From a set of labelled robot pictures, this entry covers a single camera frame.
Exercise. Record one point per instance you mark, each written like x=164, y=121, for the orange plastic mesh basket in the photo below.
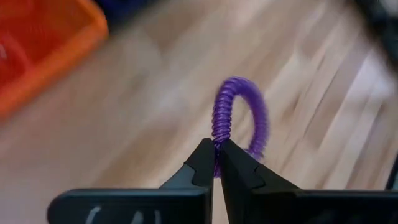
x=77, y=40

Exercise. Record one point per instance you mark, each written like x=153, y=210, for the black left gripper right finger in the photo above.
x=242, y=180

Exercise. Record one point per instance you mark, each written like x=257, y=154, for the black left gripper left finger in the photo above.
x=196, y=177

